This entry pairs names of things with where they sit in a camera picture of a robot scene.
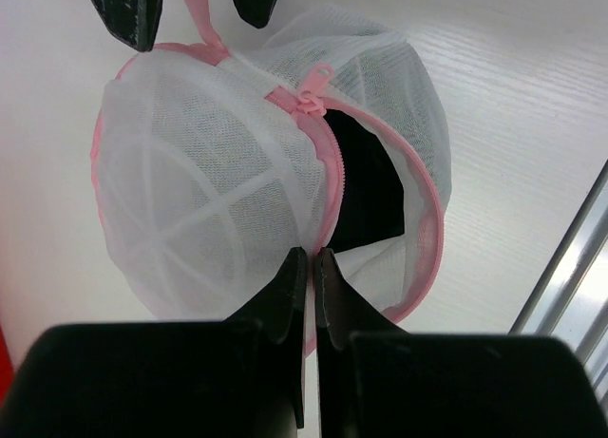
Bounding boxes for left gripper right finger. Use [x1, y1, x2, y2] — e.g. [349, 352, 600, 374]
[313, 249, 607, 437]

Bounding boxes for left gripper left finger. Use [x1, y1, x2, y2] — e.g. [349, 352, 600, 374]
[1, 248, 307, 437]

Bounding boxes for white mesh laundry bag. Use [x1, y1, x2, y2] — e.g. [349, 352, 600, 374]
[91, 0, 451, 322]

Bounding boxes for black bra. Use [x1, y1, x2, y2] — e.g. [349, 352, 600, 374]
[325, 110, 405, 253]

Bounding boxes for red plastic bin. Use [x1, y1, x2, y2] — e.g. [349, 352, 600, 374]
[0, 331, 14, 396]

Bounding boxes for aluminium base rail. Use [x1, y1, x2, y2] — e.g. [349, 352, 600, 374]
[510, 167, 607, 398]

